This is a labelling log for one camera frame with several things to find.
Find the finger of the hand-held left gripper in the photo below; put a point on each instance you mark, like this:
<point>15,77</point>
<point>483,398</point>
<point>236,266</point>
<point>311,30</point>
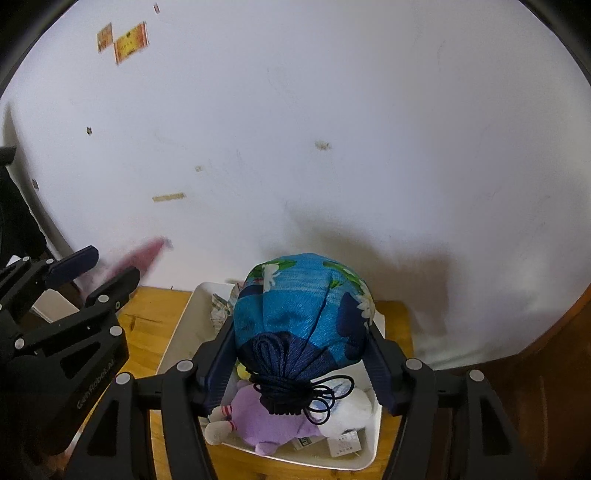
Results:
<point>115,288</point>
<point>74,265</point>

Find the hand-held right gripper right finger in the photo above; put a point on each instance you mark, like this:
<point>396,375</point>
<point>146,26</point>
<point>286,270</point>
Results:
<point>381,383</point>

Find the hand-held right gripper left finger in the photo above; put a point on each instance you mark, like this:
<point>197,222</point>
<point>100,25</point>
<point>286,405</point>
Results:
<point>221,369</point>

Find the yellow plush toy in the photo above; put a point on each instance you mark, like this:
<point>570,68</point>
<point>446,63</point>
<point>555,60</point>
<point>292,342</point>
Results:
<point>241,370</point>

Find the pink packet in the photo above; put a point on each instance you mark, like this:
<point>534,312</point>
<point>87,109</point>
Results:
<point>143,258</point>

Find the white plastic tray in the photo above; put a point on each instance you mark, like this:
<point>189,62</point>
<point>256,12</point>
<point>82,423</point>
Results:
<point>182,337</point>

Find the purple and white plush toy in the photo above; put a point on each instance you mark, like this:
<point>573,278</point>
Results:
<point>258,415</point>

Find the grey plaid cloth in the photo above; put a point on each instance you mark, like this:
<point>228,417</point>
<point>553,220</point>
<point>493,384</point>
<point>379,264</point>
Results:
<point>221,307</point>

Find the white printed tag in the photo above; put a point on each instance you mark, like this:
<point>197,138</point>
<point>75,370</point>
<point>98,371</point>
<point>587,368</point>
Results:
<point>344,445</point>

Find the dark bulky object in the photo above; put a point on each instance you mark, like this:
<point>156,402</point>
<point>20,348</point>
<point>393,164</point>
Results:
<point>14,217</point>

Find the beige tape strip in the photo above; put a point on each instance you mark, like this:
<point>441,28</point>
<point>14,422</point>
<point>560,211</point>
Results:
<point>168,197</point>

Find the wooden door frame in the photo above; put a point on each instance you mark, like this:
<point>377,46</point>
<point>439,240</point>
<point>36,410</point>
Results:
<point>563,369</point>

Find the large orange wall sticker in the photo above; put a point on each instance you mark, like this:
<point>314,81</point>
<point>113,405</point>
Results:
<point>131,43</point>

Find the small orange wall sticker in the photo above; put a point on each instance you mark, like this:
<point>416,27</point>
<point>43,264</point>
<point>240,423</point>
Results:
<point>105,37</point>

